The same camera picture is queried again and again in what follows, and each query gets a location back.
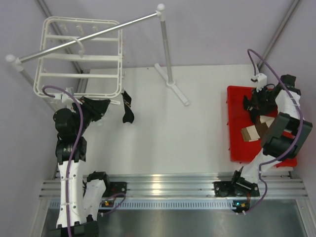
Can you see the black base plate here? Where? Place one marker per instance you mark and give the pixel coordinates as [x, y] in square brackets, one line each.
[115, 188]
[225, 189]

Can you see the brown cream striped sock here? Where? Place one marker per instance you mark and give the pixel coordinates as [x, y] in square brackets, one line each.
[257, 131]

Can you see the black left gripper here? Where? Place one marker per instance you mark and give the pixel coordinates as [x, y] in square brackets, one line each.
[97, 107]

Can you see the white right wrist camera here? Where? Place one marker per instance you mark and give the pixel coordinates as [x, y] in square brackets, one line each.
[260, 81]

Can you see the black white-striped sock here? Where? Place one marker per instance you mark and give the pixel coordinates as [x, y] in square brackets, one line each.
[128, 113]

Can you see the red plastic tray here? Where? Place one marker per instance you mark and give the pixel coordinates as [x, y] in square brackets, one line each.
[239, 118]

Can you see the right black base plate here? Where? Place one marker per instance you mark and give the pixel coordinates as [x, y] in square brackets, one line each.
[225, 189]

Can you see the silver clothes rack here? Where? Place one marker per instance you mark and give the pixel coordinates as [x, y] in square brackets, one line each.
[71, 48]

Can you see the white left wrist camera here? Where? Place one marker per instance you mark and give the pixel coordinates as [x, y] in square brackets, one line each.
[64, 95]

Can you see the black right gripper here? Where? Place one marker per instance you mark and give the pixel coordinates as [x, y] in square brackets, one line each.
[255, 95]

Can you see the white plastic clip hanger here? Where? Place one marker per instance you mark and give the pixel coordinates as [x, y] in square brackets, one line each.
[92, 48]

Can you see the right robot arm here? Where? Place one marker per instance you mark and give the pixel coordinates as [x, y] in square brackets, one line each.
[278, 124]

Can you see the aluminium mounting rail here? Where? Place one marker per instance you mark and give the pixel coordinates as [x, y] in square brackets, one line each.
[281, 185]

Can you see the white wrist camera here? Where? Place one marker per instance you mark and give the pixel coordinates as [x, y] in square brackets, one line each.
[260, 81]
[64, 95]

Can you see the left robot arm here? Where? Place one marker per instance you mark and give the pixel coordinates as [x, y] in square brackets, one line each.
[80, 197]

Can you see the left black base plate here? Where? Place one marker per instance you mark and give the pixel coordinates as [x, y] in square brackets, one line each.
[115, 188]

